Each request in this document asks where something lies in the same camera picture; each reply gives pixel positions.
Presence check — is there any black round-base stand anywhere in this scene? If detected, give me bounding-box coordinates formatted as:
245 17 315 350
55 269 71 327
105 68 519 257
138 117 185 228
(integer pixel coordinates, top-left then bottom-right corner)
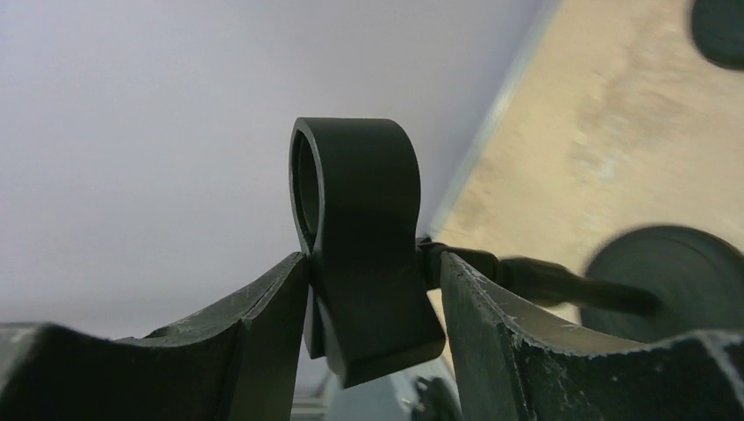
289 117 744 390
690 0 743 71

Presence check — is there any black round-base stand front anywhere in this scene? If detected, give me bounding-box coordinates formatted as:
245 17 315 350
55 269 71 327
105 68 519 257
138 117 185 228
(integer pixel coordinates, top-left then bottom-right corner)
289 117 744 390

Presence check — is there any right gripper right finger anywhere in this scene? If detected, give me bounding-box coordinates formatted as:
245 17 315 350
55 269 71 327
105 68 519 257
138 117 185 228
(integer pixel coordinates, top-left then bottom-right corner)
440 253 743 420

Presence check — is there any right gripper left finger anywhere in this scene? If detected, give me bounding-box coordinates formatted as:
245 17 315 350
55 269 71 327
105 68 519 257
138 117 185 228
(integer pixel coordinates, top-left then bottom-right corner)
1 253 308 420

